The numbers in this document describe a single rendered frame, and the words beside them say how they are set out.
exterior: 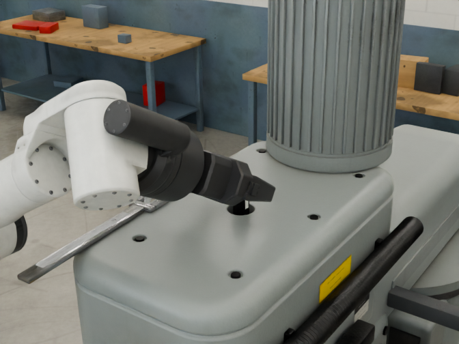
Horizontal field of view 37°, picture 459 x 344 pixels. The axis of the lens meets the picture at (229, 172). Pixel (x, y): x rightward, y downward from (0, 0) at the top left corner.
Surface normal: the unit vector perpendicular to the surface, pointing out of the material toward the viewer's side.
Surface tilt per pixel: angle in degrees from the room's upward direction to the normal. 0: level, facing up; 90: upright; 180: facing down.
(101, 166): 47
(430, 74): 90
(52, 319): 0
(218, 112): 90
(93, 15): 90
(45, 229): 0
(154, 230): 0
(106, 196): 136
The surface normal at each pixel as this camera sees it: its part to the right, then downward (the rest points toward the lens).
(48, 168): 0.78, -0.33
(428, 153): -0.01, -0.91
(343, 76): 0.03, 0.41
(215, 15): -0.58, 0.35
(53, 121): 0.18, 0.93
